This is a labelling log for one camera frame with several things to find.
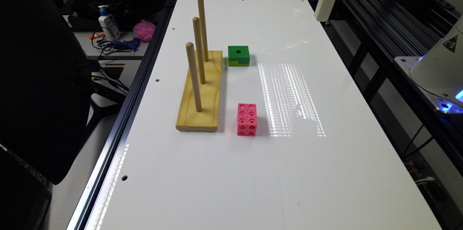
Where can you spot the pink block cluster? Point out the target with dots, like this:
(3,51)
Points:
(247,122)

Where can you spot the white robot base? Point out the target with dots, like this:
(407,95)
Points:
(438,73)

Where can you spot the green block with hole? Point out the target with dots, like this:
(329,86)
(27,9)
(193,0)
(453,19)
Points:
(239,56)

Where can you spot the rear wooden peg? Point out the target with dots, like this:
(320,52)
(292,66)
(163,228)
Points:
(203,31)

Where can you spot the wooden peg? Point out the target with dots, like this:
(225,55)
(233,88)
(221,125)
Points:
(199,49)
(203,31)
(194,75)

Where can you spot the middle wooden peg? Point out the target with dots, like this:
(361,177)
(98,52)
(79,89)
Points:
(199,49)

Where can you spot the front wooden peg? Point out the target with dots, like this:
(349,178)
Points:
(194,75)

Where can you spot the wooden peg base board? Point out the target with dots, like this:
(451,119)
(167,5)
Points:
(189,120)

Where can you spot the pink fluffy pom-pom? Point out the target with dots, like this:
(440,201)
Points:
(144,30)

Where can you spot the blue glue gun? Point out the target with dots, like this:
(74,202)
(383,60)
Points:
(132,45)

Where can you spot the white lotion pump bottle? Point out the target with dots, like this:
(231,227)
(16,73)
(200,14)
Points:
(108,24)

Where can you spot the orange marker pen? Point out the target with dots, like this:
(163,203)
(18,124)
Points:
(97,35)

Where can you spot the black office chair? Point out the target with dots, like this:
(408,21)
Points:
(46,87)

